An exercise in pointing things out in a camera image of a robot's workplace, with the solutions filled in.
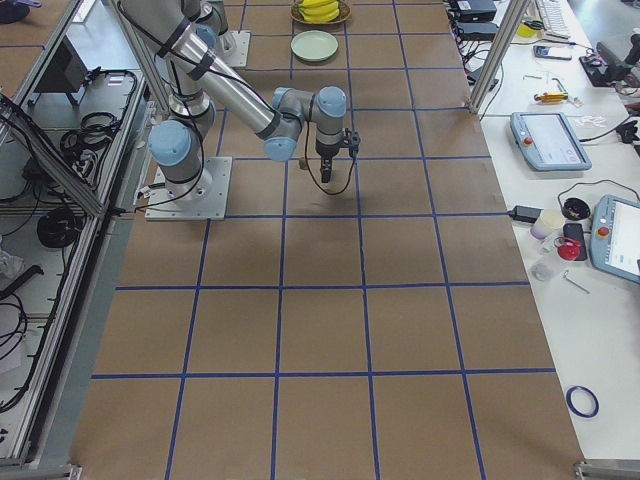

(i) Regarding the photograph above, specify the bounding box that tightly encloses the blue tape roll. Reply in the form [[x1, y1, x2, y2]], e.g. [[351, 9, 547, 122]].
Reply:
[[565, 385, 600, 419]]

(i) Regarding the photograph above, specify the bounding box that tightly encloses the near teach pendant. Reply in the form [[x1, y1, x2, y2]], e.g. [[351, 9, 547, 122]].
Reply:
[[589, 195, 639, 284]]

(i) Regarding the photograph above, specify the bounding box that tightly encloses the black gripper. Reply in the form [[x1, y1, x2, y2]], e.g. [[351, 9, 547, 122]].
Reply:
[[315, 130, 340, 182]]

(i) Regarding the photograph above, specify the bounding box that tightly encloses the smartphone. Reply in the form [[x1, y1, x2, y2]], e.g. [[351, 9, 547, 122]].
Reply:
[[533, 45, 572, 61]]

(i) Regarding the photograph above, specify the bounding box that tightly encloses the red round cap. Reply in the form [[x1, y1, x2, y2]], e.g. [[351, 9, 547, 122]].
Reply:
[[554, 237, 582, 261]]

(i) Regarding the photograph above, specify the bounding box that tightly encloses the white paper cup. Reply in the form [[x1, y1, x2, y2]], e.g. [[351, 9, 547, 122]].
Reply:
[[530, 209, 565, 240]]

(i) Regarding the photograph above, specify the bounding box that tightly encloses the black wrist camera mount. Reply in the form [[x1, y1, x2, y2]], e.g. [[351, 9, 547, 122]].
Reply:
[[342, 128, 361, 158]]

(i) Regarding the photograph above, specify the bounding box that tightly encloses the black power adapter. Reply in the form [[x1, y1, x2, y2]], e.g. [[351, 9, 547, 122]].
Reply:
[[507, 205, 542, 224]]

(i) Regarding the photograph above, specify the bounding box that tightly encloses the light green plate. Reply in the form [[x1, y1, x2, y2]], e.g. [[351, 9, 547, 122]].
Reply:
[[290, 30, 339, 63]]

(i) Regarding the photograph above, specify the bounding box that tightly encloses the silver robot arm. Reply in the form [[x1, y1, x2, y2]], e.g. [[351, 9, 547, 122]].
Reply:
[[116, 1, 359, 186], [180, 0, 235, 56]]

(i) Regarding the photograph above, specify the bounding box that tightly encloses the far teach pendant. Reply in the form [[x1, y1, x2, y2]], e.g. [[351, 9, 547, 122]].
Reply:
[[510, 112, 592, 172]]

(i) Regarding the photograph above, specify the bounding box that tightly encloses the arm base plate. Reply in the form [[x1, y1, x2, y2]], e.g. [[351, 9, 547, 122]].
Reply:
[[144, 157, 233, 221], [218, 30, 251, 69]]

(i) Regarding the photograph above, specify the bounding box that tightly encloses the aluminium frame post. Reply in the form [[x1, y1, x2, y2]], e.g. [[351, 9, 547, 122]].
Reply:
[[468, 0, 528, 114]]

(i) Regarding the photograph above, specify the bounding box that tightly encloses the yellow banana bunch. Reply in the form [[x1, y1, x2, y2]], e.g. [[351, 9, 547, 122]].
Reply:
[[297, 0, 340, 24]]

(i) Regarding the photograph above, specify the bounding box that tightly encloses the teach pendant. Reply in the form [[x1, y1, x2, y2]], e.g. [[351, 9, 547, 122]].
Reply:
[[589, 195, 639, 284], [510, 112, 592, 172]]

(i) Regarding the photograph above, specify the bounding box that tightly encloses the wicker fruit basket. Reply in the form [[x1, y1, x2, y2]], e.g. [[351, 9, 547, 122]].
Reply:
[[290, 0, 351, 25]]

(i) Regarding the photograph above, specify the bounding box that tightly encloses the yellow handled tool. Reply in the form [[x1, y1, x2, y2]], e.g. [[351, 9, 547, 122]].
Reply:
[[534, 92, 568, 104]]

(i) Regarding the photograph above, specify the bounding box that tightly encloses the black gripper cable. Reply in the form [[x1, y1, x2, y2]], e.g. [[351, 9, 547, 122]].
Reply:
[[302, 119, 359, 196]]

